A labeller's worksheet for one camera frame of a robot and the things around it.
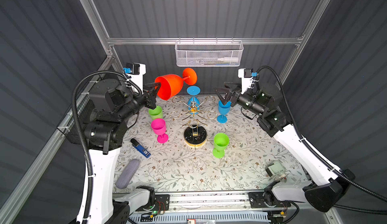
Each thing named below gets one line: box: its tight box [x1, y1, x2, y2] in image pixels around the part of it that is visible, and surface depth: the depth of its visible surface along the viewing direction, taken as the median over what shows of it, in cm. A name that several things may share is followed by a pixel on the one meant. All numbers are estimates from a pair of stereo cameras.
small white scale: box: [265, 160, 287, 179], surface depth 81 cm
